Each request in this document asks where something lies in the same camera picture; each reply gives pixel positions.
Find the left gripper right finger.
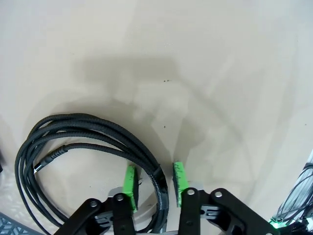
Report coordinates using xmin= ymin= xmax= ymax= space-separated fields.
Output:
xmin=172 ymin=161 xmax=276 ymax=235

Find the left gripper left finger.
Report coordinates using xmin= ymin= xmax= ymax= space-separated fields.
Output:
xmin=57 ymin=164 xmax=139 ymax=235

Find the black braided USB cable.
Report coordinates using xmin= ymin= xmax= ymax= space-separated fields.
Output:
xmin=14 ymin=113 xmax=170 ymax=235

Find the green lit electronics box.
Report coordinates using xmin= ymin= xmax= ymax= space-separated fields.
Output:
xmin=268 ymin=214 xmax=285 ymax=231

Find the large hanging black cable coil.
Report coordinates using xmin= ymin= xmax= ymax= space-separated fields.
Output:
xmin=277 ymin=164 xmax=313 ymax=221

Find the aluminium table edge rail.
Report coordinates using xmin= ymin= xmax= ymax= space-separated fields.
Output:
xmin=302 ymin=146 xmax=313 ymax=177

